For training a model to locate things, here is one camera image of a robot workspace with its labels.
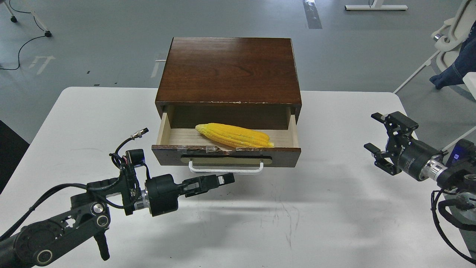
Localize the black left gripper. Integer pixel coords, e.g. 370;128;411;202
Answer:
145;173;235;217

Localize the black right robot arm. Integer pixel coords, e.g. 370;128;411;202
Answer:
364;111;475;193

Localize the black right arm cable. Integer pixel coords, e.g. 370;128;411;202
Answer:
431;189;476;265

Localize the yellow corn cob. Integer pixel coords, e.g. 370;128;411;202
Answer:
195;123;275;148

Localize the dark wooden cabinet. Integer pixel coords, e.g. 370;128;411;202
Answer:
155;37;302;120

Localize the black floor cable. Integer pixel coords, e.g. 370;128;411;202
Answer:
0;0;52;71

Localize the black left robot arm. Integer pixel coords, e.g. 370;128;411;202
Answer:
1;128;235;268

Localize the white wheeled stand leg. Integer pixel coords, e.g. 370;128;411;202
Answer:
3;0;52;38

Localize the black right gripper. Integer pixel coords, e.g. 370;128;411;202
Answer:
364;111;448;181

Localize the white office chair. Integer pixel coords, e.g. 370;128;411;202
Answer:
394;0;476;94

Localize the wooden drawer with white handle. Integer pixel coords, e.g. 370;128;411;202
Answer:
151;112;301;172

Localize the white desk foot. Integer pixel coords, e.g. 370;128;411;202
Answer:
344;0;408;11

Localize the blue jeans cloth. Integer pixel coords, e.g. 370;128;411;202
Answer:
430;35;476;90

